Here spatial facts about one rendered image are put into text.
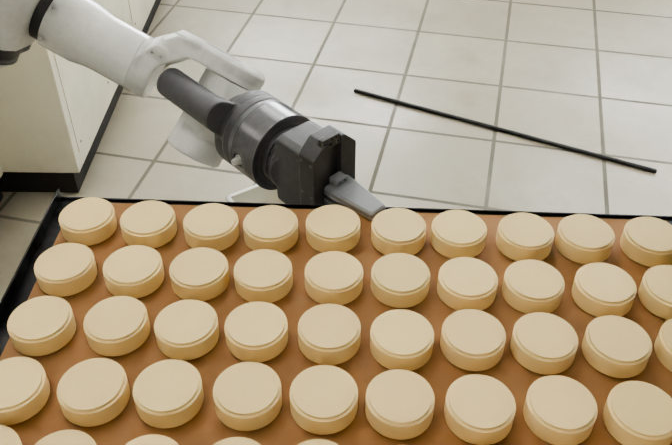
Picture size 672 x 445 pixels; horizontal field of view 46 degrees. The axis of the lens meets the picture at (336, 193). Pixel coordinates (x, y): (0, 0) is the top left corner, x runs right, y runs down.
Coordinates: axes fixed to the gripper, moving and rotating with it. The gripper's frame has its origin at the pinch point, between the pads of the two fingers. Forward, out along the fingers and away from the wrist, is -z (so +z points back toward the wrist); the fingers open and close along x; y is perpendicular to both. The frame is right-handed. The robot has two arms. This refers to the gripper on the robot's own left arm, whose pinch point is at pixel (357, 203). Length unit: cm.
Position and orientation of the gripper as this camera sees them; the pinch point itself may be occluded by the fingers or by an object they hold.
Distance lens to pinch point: 76.4
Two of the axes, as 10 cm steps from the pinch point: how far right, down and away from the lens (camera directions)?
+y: 7.4, -4.3, 5.2
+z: -6.7, -4.7, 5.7
